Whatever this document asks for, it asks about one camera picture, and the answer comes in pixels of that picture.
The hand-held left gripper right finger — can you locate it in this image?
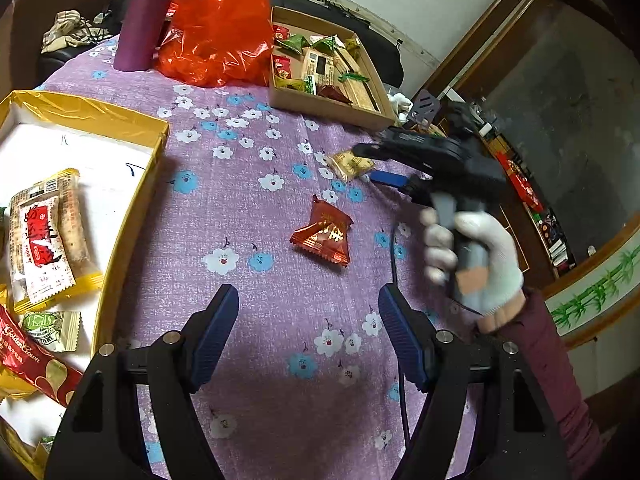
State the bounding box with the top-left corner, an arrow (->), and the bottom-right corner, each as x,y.
377,284 -> 571,480

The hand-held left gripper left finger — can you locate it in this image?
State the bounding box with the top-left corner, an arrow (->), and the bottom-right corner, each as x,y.
44,282 -> 240,480

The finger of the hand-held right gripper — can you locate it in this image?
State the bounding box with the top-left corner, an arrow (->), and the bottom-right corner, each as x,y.
352,127 -> 447,172
369,171 -> 419,189

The small yellow biscuit packet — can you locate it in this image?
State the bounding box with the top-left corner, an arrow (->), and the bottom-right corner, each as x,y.
327,149 -> 376,182

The red triangular candy packet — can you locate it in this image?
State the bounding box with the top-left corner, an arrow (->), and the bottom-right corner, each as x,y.
291,195 -> 354,266

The small green white packet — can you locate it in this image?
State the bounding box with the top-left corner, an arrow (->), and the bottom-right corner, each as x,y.
19,310 -> 82,367

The long red snack packet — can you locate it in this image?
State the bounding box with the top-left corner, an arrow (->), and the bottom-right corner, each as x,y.
0,305 -> 85,407

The cracker packet with red label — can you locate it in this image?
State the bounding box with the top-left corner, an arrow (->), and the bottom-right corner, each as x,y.
9,195 -> 76,311

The large yellow snack packet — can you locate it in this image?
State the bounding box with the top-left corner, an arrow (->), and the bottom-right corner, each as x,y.
0,362 -> 40,402

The gold cardboard box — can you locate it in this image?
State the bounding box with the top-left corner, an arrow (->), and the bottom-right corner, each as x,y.
0,90 -> 171,480

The person's right forearm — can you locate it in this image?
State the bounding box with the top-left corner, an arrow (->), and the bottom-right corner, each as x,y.
475,287 -> 608,480

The person's right hand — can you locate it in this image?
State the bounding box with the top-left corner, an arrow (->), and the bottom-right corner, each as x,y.
420,207 -> 526,318

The white fabric item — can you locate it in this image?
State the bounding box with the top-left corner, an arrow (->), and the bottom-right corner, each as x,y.
386,89 -> 415,123

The red box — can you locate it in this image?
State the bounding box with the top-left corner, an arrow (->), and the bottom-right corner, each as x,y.
494,152 -> 547,212

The purple floral tablecloth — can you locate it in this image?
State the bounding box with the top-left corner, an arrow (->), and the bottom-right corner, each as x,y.
32,35 -> 501,480

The brown cardboard box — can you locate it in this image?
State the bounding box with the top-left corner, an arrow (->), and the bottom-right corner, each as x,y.
268,6 -> 397,132

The pile of assorted snack packets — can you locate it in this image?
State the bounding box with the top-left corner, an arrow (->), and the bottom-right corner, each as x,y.
272,25 -> 386,111

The wooden cabinet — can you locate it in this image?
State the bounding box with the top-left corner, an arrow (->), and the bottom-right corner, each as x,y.
415,0 -> 640,311

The red plastic bag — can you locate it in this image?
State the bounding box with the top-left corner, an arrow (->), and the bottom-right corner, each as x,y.
157,0 -> 273,88

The purple cylinder bottle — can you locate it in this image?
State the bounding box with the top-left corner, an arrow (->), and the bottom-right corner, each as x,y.
114,0 -> 188,72

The patterned crumpled cloth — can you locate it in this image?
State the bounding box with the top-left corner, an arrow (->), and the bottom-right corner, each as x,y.
41,9 -> 115,55

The brown sofa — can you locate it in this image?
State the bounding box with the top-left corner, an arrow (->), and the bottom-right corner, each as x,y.
0,0 -> 133,78

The grey plastic mount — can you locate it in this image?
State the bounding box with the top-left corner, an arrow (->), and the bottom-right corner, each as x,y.
406,89 -> 442,128

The black cable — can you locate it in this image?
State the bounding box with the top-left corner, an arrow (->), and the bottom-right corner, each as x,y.
390,225 -> 413,451

